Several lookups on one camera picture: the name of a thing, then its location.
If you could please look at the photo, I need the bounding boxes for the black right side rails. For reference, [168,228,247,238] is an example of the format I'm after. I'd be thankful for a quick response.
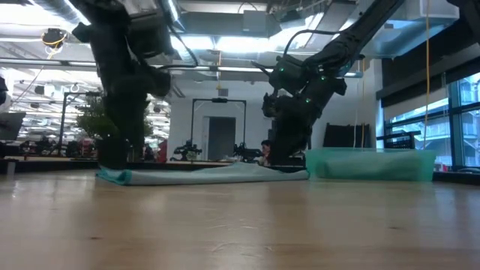
[430,170,480,185]

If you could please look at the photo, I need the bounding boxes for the ceiling cable reel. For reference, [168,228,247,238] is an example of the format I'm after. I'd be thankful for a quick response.
[40,28,69,50]

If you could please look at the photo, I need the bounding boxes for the person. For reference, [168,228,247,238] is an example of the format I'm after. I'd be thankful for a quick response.
[257,139,274,167]

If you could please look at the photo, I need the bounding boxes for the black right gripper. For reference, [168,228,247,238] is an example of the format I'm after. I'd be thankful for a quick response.
[262,76,347,167]

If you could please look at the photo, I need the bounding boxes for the black panel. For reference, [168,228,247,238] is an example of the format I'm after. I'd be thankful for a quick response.
[322,122,371,149]

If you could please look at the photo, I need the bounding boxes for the grey door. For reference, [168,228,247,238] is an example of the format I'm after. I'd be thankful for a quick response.
[208,116,237,161]

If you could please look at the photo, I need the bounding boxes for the black metal stand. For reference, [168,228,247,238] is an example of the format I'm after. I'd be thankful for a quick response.
[58,91,102,157]

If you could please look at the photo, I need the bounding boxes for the metal air duct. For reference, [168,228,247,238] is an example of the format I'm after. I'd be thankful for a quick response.
[359,0,461,60]

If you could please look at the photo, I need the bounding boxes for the teal microfiber towel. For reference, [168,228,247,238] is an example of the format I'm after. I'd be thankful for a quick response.
[95,160,310,187]

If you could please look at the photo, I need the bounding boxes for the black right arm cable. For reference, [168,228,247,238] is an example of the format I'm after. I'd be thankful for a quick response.
[283,28,346,57]

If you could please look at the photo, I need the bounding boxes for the dark monitor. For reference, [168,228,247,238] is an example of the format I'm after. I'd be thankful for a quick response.
[0,111,27,143]

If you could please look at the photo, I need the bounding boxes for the small green potted plant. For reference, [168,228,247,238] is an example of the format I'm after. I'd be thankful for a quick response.
[76,92,155,170]

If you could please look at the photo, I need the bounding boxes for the grey ceiling box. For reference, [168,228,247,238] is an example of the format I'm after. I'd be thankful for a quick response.
[242,10,269,35]

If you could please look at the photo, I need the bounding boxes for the black gantry frame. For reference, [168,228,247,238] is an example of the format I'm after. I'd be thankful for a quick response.
[190,97,248,162]

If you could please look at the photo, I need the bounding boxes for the background robot workstation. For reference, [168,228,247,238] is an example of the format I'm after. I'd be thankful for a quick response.
[18,134,95,158]

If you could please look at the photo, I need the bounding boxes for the black cross rail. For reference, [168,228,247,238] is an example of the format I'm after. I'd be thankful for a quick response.
[0,160,308,174]

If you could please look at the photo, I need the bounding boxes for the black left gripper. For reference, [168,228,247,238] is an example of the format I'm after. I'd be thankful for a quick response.
[95,55,173,168]

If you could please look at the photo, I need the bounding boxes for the long ceiling light bar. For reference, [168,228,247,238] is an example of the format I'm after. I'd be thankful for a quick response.
[0,58,364,79]

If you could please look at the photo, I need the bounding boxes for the dark window frame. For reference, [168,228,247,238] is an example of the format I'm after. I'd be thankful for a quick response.
[382,70,480,170]

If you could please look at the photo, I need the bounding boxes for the red object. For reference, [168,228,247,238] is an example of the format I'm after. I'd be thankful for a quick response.
[156,139,169,163]

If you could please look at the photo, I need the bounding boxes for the green translucent plastic basket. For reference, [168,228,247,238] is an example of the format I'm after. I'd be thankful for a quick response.
[304,147,438,183]

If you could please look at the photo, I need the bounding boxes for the black cart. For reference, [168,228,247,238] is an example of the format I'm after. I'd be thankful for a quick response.
[376,130,422,150]

